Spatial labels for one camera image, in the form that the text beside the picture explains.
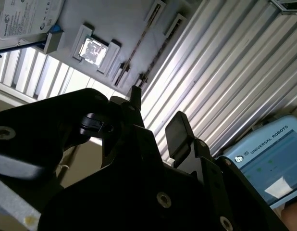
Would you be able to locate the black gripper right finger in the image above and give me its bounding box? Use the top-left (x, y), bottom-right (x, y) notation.
top-left (164, 111), bottom-right (287, 231)

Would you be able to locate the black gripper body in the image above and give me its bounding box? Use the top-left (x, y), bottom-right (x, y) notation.
top-left (37, 158), bottom-right (221, 231)

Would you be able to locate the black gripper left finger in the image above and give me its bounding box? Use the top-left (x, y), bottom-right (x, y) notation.
top-left (0, 85), bottom-right (178, 218)

